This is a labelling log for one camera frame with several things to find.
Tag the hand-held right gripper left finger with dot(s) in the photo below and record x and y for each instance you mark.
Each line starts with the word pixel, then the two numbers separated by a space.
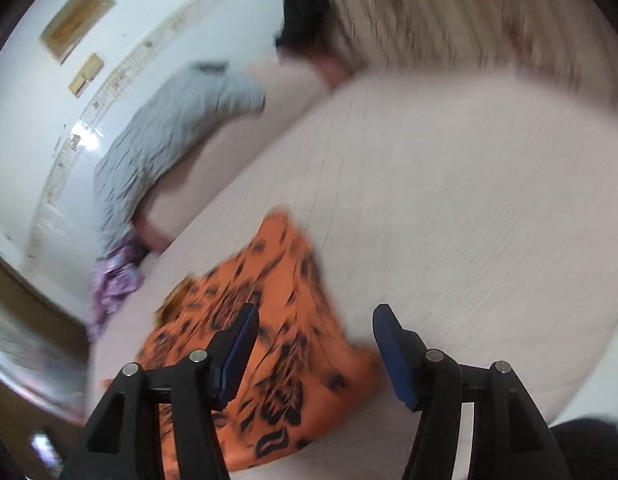
pixel 234 355

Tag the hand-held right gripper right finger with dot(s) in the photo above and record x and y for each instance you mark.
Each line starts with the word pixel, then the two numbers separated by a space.
pixel 396 355

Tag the orange floral long-sleeved shirt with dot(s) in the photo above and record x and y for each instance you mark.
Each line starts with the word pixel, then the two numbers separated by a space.
pixel 269 340

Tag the purple floral garment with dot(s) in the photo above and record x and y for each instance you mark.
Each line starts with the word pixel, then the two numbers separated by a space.
pixel 114 280

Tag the pink checked sofa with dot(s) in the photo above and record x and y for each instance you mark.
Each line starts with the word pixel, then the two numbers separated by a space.
pixel 414 185

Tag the brown wooden glass door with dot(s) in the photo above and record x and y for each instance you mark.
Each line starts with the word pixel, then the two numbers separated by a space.
pixel 34 370

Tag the grey quilted pillow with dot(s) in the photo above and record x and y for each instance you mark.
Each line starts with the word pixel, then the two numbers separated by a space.
pixel 164 145

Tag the black cloth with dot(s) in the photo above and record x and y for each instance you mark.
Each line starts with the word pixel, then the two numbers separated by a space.
pixel 304 2

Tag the beige wall switch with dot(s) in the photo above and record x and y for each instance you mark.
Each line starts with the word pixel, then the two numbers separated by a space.
pixel 92 66
pixel 80 83

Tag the small framed wall panel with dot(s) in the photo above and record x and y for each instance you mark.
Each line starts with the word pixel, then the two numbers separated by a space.
pixel 75 19

